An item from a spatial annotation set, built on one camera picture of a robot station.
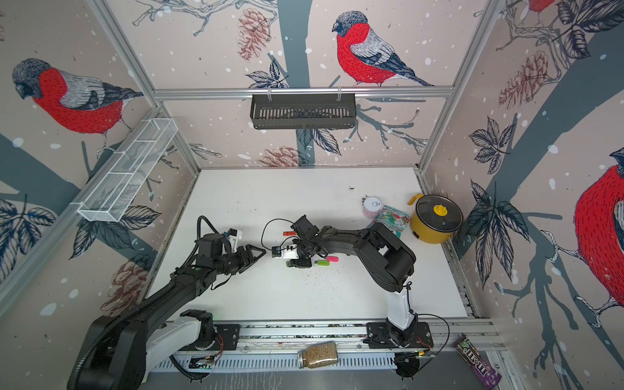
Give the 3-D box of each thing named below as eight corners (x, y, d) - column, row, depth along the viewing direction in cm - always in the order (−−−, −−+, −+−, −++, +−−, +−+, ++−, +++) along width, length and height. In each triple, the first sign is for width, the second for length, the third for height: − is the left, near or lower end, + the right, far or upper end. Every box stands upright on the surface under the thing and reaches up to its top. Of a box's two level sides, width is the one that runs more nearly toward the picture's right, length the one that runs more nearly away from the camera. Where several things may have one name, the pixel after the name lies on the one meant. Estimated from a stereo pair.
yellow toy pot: (412, 244, 95) (423, 227, 85) (402, 209, 106) (410, 190, 96) (455, 244, 95) (471, 227, 85) (440, 208, 106) (453, 190, 96)
